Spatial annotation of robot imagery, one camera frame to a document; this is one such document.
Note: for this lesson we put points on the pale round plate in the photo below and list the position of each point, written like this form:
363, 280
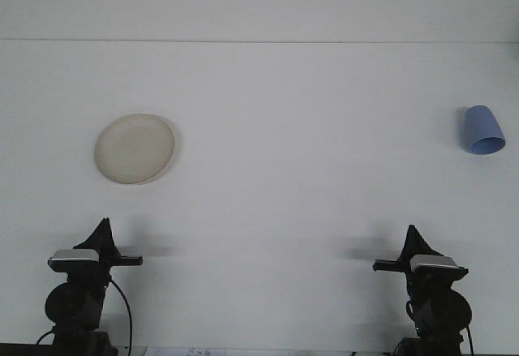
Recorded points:
134, 149

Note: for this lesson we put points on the pale blue cup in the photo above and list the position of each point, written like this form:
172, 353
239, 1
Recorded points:
480, 125

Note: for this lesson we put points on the grey gripper camera box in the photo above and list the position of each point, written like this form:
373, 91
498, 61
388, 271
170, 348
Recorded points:
434, 262
73, 255

